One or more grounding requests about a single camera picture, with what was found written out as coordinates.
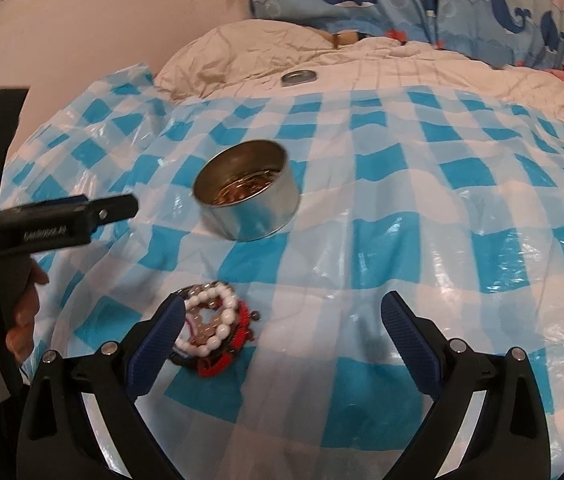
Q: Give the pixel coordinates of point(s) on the round silver tin lid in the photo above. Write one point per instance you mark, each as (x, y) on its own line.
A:
(300, 77)

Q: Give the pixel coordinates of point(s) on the round silver tin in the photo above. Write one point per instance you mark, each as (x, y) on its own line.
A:
(257, 215)

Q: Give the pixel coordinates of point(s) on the blue white checkered plastic sheet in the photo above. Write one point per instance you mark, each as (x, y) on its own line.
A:
(362, 260)

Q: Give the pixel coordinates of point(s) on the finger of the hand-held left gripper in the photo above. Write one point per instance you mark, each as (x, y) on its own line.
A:
(52, 225)

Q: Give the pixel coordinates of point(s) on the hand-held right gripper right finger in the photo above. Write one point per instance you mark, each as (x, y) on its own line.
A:
(409, 340)

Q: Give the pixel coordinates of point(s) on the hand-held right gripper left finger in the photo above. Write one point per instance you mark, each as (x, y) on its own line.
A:
(159, 340)

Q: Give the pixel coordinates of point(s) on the white striped quilt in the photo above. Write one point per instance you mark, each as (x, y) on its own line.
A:
(437, 70)

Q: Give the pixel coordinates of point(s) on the heap of golden brown jewelry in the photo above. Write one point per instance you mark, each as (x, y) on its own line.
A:
(244, 190)

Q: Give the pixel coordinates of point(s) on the beige pillow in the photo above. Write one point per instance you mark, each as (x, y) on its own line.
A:
(232, 60)

